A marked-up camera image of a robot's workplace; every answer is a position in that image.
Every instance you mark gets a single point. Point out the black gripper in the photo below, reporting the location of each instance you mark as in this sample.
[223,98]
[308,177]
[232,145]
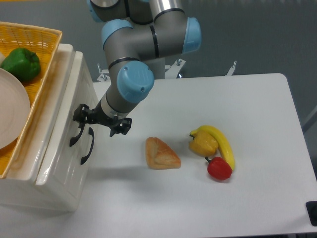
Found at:
[97,116]

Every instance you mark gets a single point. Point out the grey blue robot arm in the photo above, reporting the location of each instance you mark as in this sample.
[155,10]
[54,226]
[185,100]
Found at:
[135,32]

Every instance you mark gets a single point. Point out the white drawer cabinet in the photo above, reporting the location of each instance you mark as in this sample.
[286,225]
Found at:
[18,188]

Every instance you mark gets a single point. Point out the triangular pastry bread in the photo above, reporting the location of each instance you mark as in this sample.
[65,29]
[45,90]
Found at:
[159,156]

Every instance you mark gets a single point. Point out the beige round plate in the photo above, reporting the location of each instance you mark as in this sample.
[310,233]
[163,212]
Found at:
[14,108]

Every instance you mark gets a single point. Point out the green bell pepper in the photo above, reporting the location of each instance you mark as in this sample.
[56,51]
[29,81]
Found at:
[23,64]

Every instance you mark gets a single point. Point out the yellow woven basket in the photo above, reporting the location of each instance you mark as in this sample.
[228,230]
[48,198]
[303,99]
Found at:
[44,42]

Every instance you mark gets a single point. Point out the yellow bell pepper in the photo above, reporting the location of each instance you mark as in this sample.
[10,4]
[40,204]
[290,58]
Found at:
[203,144]

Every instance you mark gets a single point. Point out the yellow banana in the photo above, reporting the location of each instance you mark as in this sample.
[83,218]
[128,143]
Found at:
[223,144]

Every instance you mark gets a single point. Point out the red bell pepper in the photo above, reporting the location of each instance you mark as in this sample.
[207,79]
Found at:
[218,168]

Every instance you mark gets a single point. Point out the black object at table edge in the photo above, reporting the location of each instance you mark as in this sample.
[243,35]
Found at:
[311,207]

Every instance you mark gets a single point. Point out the black lower drawer handle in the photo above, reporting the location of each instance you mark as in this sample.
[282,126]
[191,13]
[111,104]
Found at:
[85,158]

